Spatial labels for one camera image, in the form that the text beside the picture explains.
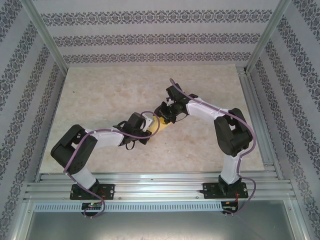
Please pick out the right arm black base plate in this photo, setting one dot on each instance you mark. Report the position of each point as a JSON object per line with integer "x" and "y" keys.
{"x": 208, "y": 190}

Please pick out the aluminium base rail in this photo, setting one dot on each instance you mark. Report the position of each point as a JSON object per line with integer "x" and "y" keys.
{"x": 155, "y": 188}

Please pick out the aluminium side rail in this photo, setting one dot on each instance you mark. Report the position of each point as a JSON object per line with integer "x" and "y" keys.
{"x": 251, "y": 100}

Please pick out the grey metal sheet panel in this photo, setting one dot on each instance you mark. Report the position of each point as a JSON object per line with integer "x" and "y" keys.
{"x": 160, "y": 225}

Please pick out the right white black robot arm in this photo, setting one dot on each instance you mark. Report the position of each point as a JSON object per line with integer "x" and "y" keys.
{"x": 200, "y": 110}

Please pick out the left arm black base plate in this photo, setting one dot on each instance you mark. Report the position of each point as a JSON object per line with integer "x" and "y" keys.
{"x": 110, "y": 191}

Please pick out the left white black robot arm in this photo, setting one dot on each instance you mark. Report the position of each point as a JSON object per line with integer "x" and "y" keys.
{"x": 107, "y": 138}

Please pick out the yellow paper sheet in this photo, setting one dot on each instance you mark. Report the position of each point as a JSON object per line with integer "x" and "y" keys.
{"x": 162, "y": 126}

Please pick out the aluminium frame post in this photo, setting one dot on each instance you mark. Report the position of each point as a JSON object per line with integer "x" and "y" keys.
{"x": 45, "y": 35}
{"x": 268, "y": 35}

